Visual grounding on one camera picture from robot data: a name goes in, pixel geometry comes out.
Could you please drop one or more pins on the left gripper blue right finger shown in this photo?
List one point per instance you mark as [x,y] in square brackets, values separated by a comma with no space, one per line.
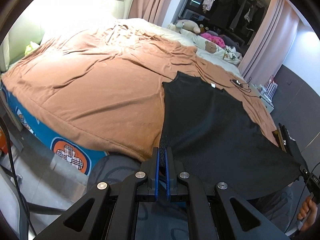
[174,189]

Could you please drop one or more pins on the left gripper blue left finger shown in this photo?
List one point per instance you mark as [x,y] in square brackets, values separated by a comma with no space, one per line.
[150,189]

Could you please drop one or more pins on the black mesh garment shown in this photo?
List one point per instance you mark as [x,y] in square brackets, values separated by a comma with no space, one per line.
[214,138]

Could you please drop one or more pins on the person's right hand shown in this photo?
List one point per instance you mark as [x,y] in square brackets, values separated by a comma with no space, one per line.
[307,213]

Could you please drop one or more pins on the blue patterned mattress sheet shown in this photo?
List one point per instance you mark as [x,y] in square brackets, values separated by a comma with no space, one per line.
[81,158]

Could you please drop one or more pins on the white bedside cabinet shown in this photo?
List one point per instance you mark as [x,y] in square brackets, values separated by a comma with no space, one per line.
[266,92]

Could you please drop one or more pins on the orange brown bed blanket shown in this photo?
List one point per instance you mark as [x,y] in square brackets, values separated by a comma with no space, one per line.
[101,88]

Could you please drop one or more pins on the brown teddy bear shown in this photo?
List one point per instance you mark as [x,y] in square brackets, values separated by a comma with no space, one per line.
[210,47]

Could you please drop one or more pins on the pink knitted item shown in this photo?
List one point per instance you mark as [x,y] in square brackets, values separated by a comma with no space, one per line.
[215,39]

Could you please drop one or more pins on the cream patterned bed sheet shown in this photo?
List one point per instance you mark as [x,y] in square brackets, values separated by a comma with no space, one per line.
[227,57]

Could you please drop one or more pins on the beige plush toy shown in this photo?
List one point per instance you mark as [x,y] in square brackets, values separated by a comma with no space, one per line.
[186,25]

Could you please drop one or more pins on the green wet wipes pack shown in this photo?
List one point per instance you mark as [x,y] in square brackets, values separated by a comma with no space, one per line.
[31,47]

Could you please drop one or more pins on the open dark wardrobe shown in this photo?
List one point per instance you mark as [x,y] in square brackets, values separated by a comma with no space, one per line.
[237,19]

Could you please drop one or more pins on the cream padded headboard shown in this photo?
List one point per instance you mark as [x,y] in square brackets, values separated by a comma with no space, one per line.
[42,19]

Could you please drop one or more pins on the black earphone cable device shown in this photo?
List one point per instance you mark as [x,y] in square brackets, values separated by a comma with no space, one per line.
[244,87]

